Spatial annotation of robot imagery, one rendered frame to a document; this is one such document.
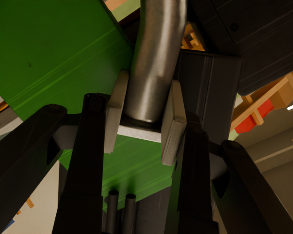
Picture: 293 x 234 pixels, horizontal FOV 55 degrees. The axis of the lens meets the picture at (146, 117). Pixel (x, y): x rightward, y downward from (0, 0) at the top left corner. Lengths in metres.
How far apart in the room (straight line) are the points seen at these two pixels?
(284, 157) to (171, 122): 7.64
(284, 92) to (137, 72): 4.08
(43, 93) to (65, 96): 0.02
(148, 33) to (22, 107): 0.13
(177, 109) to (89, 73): 0.09
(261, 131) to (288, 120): 0.82
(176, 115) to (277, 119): 9.48
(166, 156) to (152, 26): 0.08
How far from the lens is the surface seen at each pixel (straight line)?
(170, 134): 0.15
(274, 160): 7.78
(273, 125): 9.67
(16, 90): 0.25
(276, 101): 4.21
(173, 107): 0.17
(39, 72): 0.24
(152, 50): 0.18
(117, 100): 0.15
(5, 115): 0.42
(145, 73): 0.19
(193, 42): 8.59
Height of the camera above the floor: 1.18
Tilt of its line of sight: 6 degrees up
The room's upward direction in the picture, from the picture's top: 149 degrees clockwise
